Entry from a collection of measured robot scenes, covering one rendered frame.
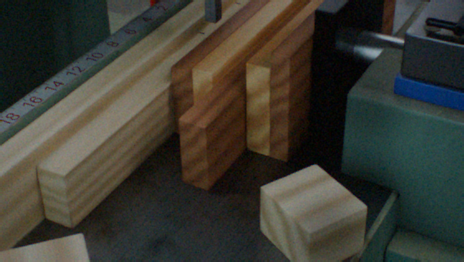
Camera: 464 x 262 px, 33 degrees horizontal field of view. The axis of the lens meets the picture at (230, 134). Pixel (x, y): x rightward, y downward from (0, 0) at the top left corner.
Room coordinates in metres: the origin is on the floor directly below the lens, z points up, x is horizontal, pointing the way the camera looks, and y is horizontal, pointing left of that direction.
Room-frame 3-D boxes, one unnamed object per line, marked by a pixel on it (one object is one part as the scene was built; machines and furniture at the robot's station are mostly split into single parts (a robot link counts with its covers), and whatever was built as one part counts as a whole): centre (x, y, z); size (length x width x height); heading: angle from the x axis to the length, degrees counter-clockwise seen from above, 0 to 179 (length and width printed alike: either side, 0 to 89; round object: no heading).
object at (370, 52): (0.45, -0.11, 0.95); 0.09 x 0.07 x 0.09; 150
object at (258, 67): (0.48, -0.06, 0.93); 0.15 x 0.02 x 0.07; 150
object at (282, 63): (0.49, -0.08, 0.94); 0.20 x 0.01 x 0.08; 150
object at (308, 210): (0.33, -0.04, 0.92); 0.05 x 0.04 x 0.03; 31
